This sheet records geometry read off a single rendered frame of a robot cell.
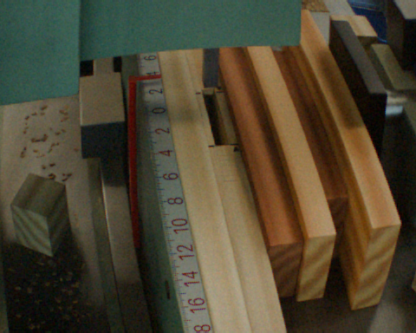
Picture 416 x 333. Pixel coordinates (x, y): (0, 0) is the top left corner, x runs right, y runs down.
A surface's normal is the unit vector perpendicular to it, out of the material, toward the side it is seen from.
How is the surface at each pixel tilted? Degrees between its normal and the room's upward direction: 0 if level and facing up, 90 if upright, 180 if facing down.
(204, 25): 90
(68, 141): 0
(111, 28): 90
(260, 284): 0
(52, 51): 90
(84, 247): 0
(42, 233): 90
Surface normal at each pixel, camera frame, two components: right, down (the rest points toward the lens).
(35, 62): 0.14, 0.64
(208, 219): 0.03, -0.77
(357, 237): -0.99, 0.07
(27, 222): -0.32, 0.60
